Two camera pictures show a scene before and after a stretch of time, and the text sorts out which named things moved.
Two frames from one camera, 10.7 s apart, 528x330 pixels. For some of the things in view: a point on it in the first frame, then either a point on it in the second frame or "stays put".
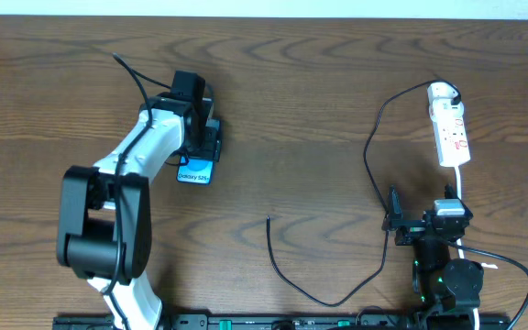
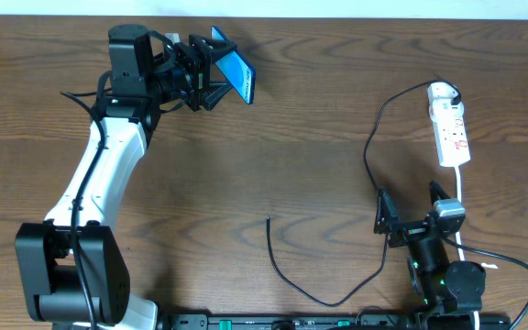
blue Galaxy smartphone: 195,170 → 236,70
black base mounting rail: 202,321 stays put
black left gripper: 210,149 → 201,73
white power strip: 451,133 stays put
